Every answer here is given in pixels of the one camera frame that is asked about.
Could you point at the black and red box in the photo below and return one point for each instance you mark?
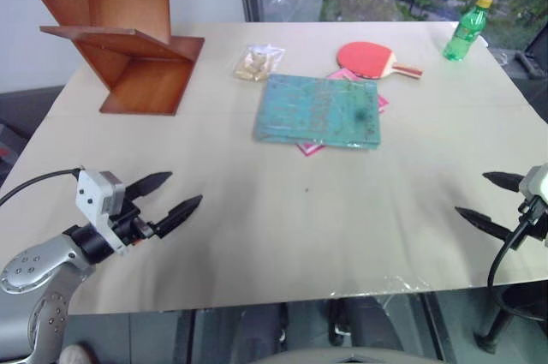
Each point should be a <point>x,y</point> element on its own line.
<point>8,152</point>

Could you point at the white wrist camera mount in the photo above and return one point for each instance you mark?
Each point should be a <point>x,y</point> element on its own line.
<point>94,197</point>
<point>537,182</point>

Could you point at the pink booklet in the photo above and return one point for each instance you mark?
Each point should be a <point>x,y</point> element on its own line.
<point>310,148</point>

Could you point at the wooden zigzag shelf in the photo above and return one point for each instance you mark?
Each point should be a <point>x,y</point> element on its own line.
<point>128,8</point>

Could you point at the green plastic bottle yellow cap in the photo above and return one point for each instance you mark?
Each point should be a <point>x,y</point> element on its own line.
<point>464,34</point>

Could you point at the black stand base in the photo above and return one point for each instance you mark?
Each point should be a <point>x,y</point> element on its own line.
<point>503,321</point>

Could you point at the black chair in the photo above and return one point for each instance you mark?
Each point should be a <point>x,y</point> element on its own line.
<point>533,53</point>

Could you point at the white shoe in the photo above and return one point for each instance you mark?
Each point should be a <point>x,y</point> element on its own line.
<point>77,355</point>

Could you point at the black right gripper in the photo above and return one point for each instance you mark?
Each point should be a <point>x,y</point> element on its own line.
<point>533,212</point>

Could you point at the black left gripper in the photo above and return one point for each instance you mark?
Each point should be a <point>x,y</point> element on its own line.
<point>130,227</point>

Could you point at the clear tape strip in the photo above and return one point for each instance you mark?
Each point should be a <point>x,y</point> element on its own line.
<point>398,284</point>

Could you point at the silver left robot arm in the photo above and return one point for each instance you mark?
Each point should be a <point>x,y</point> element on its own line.
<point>30,267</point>

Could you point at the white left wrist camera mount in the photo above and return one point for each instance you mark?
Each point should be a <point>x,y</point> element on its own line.
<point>94,197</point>

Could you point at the red table tennis paddle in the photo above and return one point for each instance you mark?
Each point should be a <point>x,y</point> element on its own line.
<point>364,57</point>

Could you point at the clear bag of snacks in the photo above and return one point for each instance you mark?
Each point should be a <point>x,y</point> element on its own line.
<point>257,63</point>

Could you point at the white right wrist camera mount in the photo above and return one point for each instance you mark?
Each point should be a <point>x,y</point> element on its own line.
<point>537,182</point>

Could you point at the teal book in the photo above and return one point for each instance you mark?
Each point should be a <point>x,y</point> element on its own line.
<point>317,109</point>

